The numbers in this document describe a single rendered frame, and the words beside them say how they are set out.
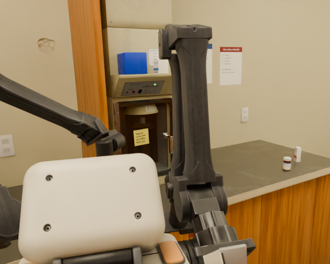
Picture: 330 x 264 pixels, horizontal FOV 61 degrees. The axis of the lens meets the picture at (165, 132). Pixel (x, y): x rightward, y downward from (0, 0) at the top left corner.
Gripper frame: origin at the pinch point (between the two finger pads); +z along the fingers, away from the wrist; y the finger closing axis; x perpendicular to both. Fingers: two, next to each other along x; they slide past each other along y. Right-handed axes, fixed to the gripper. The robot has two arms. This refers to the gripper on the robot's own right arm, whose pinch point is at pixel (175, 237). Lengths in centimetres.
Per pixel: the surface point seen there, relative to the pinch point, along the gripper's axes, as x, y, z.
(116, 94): -60, 14, -18
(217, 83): -123, -62, 15
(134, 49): -75, 4, -32
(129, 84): -60, 8, -23
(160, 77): -62, -6, -24
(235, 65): -132, -79, 6
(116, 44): -74, 12, -34
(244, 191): -30, -44, 22
